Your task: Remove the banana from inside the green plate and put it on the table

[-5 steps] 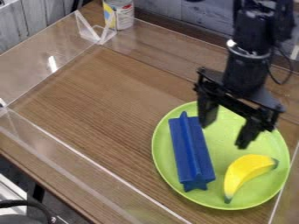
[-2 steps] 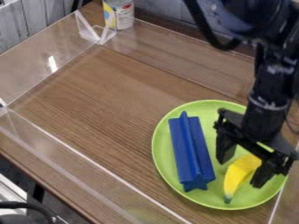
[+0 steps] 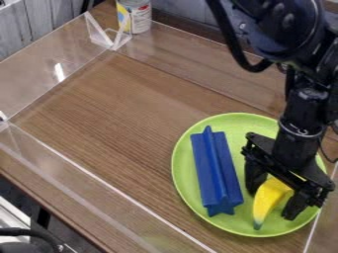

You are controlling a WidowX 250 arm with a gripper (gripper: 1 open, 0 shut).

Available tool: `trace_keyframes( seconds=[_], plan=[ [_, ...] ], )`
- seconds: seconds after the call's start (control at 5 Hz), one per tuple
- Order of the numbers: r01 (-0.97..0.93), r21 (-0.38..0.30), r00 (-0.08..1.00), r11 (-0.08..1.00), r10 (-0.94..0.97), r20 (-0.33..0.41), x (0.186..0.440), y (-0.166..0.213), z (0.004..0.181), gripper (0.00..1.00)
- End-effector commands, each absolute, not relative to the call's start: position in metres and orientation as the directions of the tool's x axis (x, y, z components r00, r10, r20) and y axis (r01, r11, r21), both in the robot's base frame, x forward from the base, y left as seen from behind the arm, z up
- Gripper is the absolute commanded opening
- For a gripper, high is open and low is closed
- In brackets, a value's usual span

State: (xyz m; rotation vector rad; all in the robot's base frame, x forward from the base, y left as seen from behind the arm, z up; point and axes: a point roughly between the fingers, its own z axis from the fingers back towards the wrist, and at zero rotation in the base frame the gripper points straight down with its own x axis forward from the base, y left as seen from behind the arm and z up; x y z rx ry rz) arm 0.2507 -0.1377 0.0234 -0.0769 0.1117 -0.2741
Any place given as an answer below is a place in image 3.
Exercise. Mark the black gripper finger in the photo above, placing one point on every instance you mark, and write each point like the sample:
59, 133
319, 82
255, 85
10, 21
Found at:
295, 205
255, 176

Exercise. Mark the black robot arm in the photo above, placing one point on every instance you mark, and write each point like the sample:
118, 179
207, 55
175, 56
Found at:
289, 34

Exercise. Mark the yellow toy banana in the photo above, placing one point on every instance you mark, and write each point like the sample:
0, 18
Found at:
270, 195

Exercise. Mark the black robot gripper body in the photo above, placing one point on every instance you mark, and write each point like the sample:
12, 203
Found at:
287, 157

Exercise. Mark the blue star-shaped block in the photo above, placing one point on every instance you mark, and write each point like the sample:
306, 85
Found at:
217, 175

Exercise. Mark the clear acrylic enclosure wall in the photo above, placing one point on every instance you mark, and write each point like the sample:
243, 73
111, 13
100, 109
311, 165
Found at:
95, 115

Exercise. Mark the green round plate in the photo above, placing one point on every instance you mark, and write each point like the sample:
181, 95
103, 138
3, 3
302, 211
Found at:
189, 171

